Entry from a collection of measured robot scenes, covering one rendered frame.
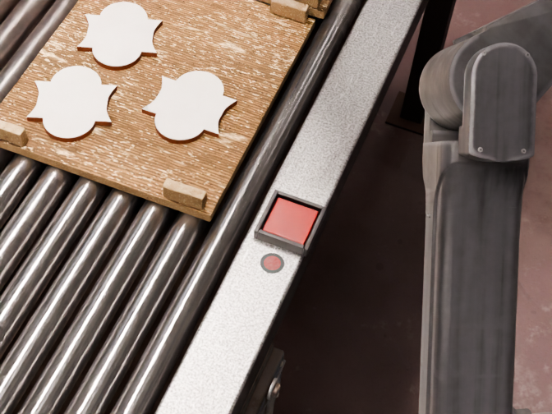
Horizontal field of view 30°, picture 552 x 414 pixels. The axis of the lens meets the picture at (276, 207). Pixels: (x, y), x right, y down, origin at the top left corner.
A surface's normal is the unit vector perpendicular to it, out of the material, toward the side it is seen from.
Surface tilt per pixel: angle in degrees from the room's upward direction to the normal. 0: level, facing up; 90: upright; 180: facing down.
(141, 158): 0
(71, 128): 0
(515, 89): 38
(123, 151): 0
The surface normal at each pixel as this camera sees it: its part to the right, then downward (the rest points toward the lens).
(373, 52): 0.06, -0.59
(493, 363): 0.16, 0.04
